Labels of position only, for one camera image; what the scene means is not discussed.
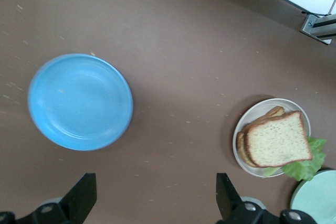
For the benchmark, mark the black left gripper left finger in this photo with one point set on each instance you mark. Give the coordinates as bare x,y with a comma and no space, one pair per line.
81,195

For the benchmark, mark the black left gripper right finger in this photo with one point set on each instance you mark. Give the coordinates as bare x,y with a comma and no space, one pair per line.
227,197

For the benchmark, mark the brown bread slice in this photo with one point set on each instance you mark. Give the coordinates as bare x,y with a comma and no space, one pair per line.
278,142
274,111

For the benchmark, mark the green lettuce leaf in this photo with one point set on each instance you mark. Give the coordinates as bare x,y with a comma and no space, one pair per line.
307,163

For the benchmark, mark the beige plate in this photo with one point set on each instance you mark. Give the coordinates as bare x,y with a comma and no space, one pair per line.
252,111

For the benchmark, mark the mint green plate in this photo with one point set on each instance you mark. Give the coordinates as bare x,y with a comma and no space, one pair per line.
317,200

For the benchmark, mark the blue plate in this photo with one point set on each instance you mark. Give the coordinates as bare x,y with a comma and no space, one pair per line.
80,102

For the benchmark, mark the aluminium camera post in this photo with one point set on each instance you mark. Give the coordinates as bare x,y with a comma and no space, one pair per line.
321,26

